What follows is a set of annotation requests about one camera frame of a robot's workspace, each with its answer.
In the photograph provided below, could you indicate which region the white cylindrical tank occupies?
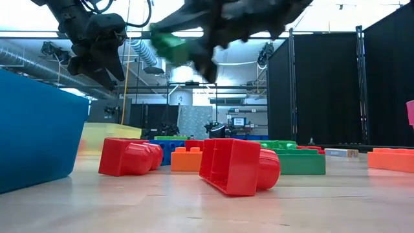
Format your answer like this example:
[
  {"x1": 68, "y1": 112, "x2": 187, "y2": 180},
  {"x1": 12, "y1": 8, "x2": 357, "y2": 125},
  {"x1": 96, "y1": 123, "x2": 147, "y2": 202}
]
[{"x1": 169, "y1": 64, "x2": 195, "y2": 83}]

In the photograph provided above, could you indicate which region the wooden block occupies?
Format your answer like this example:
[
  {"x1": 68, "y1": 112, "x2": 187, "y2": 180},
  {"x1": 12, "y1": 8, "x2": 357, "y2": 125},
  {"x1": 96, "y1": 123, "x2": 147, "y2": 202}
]
[{"x1": 324, "y1": 148, "x2": 360, "y2": 159}]

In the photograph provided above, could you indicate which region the black ceiling camera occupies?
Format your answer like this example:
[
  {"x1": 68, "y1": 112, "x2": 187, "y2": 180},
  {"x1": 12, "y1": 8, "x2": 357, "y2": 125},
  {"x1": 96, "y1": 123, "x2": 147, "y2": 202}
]
[
  {"x1": 257, "y1": 41, "x2": 275, "y2": 67},
  {"x1": 40, "y1": 41, "x2": 74, "y2": 65}
]

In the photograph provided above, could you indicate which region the large metal duct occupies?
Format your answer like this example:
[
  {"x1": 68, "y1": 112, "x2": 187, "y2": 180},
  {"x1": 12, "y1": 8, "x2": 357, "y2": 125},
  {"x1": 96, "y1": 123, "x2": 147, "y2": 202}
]
[{"x1": 0, "y1": 45, "x2": 114, "y2": 101}]

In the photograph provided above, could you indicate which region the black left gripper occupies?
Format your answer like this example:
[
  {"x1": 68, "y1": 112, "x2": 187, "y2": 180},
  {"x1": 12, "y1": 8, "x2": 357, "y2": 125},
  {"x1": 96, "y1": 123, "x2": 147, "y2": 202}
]
[{"x1": 67, "y1": 12, "x2": 127, "y2": 92}]

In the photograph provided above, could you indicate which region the blue toy brick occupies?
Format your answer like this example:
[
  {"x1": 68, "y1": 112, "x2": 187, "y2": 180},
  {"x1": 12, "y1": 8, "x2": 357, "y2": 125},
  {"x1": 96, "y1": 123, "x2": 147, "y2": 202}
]
[{"x1": 149, "y1": 139, "x2": 186, "y2": 166}]

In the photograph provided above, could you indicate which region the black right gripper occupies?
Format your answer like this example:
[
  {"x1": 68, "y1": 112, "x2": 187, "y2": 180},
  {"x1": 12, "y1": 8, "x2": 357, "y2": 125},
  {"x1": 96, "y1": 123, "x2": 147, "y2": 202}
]
[{"x1": 150, "y1": 0, "x2": 294, "y2": 84}]

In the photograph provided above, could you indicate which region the green toy brick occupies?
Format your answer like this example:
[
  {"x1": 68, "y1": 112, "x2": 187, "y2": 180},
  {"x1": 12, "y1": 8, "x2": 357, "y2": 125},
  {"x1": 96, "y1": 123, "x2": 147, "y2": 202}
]
[
  {"x1": 150, "y1": 30, "x2": 192, "y2": 67},
  {"x1": 272, "y1": 148, "x2": 327, "y2": 176}
]

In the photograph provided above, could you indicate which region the pink plastic bin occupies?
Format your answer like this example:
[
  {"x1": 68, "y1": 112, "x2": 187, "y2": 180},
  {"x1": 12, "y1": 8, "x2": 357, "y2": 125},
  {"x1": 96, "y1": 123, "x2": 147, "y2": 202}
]
[{"x1": 406, "y1": 100, "x2": 414, "y2": 129}]

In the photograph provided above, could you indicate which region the red chunky toy block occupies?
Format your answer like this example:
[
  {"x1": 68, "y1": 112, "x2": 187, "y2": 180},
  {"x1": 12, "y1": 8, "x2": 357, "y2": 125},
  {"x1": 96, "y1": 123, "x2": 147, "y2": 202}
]
[
  {"x1": 98, "y1": 138, "x2": 165, "y2": 177},
  {"x1": 199, "y1": 138, "x2": 281, "y2": 197},
  {"x1": 184, "y1": 139, "x2": 205, "y2": 152}
]

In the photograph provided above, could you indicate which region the yellow hanging cable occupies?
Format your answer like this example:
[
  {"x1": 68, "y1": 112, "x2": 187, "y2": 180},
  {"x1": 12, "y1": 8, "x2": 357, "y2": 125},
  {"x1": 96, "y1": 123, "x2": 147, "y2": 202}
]
[{"x1": 120, "y1": 0, "x2": 133, "y2": 126}]

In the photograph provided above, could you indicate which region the yellow translucent plastic bin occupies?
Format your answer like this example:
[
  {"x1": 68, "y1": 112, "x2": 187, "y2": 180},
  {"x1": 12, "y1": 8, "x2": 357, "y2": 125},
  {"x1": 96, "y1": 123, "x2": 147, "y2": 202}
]
[{"x1": 77, "y1": 122, "x2": 142, "y2": 156}]

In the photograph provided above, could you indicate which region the blue plastic bin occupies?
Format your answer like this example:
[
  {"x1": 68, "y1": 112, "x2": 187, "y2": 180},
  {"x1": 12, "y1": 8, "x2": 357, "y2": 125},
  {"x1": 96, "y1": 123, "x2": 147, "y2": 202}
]
[{"x1": 0, "y1": 68, "x2": 91, "y2": 195}]

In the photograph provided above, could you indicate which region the ribbed flexible duct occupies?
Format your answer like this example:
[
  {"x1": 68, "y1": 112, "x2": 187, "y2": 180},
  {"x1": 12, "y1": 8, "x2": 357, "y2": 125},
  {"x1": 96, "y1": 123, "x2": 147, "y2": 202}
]
[{"x1": 129, "y1": 39, "x2": 159, "y2": 67}]

